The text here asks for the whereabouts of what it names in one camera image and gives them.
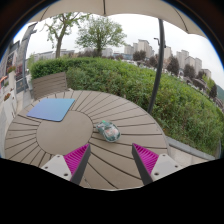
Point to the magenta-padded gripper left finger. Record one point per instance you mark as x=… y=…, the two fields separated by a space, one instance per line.
x=75 y=160

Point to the transparent teal computer mouse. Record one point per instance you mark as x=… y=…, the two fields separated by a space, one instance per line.
x=108 y=131

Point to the round-crowned green tree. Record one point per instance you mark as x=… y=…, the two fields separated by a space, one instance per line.
x=100 y=33

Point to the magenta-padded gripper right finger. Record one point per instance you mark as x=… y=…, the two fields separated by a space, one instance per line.
x=146 y=159

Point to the group of apartment buildings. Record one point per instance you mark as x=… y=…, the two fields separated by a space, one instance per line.
x=143 y=46

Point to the leaning thin-trunk tree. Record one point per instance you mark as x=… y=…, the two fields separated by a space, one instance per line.
x=60 y=43

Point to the tall grey sign pillar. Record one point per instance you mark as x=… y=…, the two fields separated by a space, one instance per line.
x=23 y=56

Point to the white flower planter box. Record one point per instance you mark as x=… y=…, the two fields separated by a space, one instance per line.
x=8 y=105

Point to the dark curved parasol pole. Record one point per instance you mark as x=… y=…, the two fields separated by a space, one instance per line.
x=159 y=66

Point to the green trimmed hedge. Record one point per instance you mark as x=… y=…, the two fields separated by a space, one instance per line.
x=133 y=86

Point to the brown slatted wooden chair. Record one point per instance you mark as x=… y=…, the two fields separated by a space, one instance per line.
x=49 y=85

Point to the blue rectangular mouse pad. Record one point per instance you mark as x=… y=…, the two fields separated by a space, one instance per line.
x=50 y=109

